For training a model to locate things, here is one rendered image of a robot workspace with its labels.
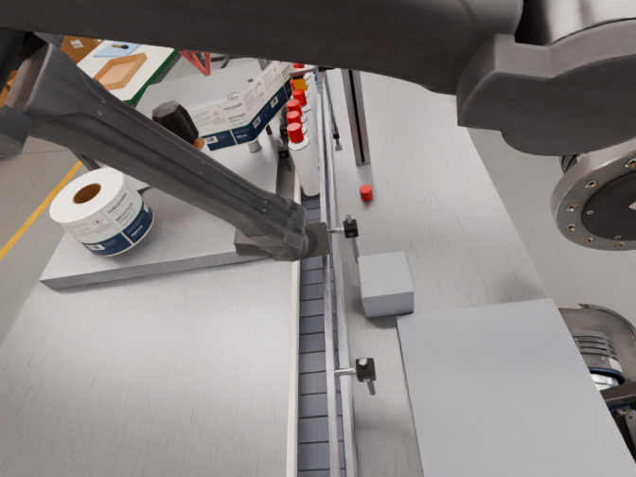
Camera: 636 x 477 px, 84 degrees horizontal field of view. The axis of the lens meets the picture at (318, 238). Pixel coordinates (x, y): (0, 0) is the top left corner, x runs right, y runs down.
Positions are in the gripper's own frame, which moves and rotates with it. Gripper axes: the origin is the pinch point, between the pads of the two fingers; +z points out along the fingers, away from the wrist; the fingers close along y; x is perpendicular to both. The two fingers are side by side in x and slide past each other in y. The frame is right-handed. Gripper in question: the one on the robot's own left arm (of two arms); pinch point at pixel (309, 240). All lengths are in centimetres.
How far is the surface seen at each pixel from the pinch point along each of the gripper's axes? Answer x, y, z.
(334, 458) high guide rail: 30.7, -3.1, -28.8
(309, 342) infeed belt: 19.7, 2.0, -9.0
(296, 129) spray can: -25.6, -0.7, 1.8
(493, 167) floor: -26, -91, 142
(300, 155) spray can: -20.5, 0.0, 5.9
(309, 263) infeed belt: 5.1, 1.4, 3.0
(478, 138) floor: -48, -92, 161
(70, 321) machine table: 11, 67, 5
